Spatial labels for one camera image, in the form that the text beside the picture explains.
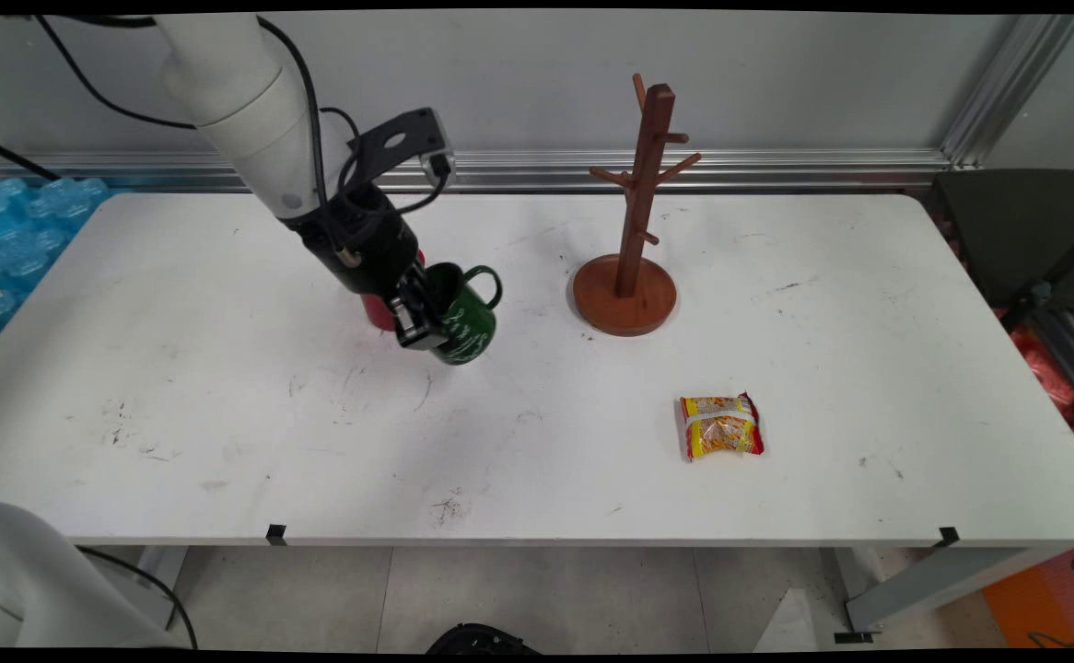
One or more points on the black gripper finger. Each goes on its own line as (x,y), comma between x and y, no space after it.
(426,287)
(419,322)

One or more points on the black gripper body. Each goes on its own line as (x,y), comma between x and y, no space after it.
(362,244)

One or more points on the green enamel mug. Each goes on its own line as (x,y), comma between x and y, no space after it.
(468,331)

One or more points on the white rounded robot base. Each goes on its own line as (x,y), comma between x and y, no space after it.
(40,580)

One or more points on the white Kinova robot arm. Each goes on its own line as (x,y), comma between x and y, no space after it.
(242,101)

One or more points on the red mug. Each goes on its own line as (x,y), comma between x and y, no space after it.
(379,313)

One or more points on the brown wooden mug tree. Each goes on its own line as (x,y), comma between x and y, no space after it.
(624,304)

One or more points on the black table edge clip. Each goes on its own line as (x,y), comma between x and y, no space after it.
(276,534)
(948,537)

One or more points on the yellow red snack packet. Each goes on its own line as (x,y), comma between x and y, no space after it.
(721,428)

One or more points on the black round object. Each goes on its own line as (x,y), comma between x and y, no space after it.
(482,640)

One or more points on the blue water bottle pack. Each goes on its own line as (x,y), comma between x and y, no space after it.
(21,239)

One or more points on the grey table leg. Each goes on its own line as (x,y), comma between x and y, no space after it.
(924,589)
(155,571)

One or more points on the red plastic bag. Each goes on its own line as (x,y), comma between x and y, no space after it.
(1048,378)

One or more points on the orange foam floor mat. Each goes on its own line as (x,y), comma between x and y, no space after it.
(1034,608)

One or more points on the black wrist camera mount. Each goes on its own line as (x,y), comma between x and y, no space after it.
(399,138)

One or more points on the aluminium wall rail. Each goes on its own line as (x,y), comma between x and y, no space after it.
(776,170)

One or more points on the aluminium corner rail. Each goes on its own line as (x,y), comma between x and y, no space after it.
(1007,92)

